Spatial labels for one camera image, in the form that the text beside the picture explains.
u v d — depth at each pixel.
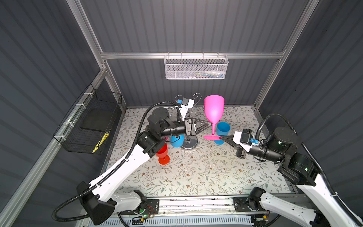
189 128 0.49
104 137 0.71
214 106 0.54
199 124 0.52
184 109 0.53
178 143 0.77
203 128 0.52
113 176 0.41
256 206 0.64
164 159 0.91
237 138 0.41
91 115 0.77
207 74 0.92
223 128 0.93
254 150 0.45
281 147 0.39
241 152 0.46
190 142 0.96
